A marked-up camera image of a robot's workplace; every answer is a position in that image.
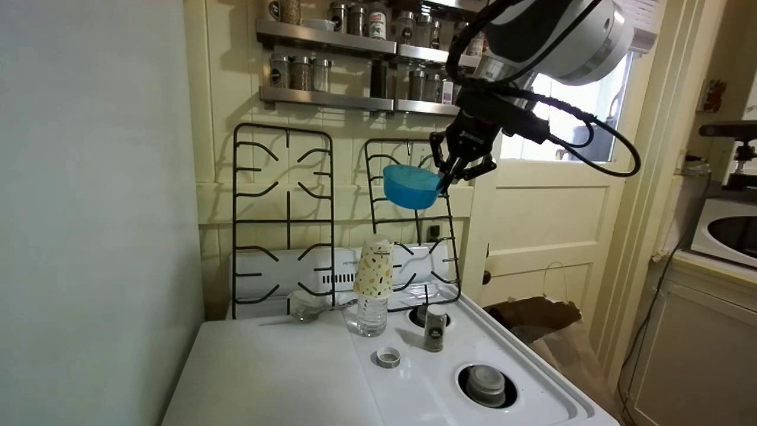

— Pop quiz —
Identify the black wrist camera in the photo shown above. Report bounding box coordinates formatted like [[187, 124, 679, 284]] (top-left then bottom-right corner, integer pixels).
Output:
[[487, 96, 551, 144]]

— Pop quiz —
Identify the dark spice jar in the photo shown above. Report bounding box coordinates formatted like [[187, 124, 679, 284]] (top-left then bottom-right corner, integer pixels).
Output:
[[369, 57, 389, 98]]

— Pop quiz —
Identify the red wall ornament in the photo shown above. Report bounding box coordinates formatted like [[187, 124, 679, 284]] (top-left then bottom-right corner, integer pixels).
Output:
[[702, 78, 729, 113]]

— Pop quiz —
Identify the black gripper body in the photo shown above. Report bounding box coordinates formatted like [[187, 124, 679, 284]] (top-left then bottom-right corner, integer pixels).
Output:
[[446, 88, 506, 166]]

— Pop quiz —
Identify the glass mug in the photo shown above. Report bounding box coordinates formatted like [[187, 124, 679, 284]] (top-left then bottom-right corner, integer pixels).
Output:
[[265, 0, 302, 25]]

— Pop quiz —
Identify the blue container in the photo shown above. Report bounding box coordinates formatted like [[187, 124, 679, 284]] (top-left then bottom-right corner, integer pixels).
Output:
[[567, 116, 619, 162]]

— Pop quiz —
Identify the round stove burner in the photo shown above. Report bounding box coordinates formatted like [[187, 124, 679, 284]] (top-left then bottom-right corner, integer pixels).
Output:
[[453, 362, 519, 412], [407, 302, 457, 331]]

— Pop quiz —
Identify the white microwave oven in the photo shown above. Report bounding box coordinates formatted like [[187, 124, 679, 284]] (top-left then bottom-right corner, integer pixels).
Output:
[[689, 195, 757, 271]]

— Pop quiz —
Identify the small clear glass bowl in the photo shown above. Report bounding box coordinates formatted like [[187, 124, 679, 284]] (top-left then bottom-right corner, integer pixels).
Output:
[[286, 288, 333, 324]]

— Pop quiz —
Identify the blue bowl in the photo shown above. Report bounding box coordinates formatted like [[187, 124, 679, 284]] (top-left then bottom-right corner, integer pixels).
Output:
[[380, 162, 444, 212]]

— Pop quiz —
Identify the metal spice shelf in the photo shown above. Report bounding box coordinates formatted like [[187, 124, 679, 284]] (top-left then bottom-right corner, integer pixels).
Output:
[[254, 18, 484, 68], [257, 83, 463, 117]]

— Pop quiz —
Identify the cream base cabinet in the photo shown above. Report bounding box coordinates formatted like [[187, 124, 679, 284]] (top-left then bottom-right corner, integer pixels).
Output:
[[625, 247, 757, 426]]

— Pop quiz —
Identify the brown paper bag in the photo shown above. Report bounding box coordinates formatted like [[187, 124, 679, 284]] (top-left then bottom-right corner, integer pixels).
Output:
[[482, 292, 625, 397]]

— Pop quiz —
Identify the white labelled spice jar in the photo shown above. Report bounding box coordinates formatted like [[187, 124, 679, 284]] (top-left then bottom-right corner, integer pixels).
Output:
[[363, 2, 392, 40]]

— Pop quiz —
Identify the black stove grate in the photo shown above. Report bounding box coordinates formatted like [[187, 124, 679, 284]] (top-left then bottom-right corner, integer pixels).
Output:
[[362, 136, 463, 313], [228, 120, 337, 320]]

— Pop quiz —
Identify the white door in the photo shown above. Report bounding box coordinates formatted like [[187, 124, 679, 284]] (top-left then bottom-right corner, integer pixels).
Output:
[[461, 31, 660, 357]]

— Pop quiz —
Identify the white refrigerator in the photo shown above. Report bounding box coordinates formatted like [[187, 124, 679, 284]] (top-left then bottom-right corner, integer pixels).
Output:
[[0, 0, 207, 426]]

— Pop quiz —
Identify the thin black cable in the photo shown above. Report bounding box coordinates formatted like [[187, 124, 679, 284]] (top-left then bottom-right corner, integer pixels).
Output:
[[618, 247, 680, 397]]

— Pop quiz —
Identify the small metal cylinder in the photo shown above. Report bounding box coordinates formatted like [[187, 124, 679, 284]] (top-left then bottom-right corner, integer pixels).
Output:
[[421, 305, 450, 352]]

